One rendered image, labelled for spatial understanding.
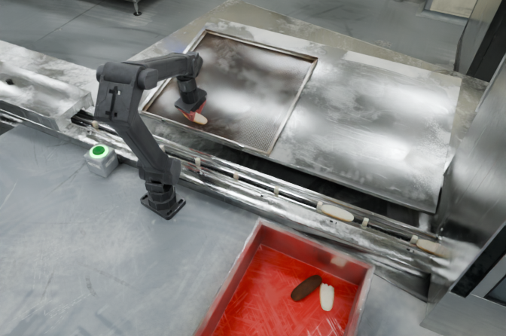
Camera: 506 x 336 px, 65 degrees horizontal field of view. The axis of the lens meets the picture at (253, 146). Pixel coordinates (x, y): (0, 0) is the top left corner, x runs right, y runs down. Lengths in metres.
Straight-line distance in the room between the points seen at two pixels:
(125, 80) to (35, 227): 0.63
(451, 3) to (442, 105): 2.99
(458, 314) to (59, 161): 1.25
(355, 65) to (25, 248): 1.27
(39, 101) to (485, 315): 1.47
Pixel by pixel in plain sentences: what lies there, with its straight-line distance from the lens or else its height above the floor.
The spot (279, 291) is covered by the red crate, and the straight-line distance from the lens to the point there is 1.12.
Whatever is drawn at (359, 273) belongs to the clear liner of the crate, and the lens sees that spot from 1.11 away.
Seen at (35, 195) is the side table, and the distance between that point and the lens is 1.43.
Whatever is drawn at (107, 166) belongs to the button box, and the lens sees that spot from 1.38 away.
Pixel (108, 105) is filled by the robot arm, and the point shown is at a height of 1.30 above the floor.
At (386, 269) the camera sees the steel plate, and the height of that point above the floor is 0.82.
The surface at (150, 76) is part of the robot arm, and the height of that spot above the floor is 1.33.
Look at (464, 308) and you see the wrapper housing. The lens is 1.06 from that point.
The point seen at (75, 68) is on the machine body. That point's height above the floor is 0.82.
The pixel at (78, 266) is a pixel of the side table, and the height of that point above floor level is 0.82.
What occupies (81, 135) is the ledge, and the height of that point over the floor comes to 0.86.
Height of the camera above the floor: 1.83
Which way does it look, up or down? 45 degrees down
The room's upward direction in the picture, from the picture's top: 3 degrees clockwise
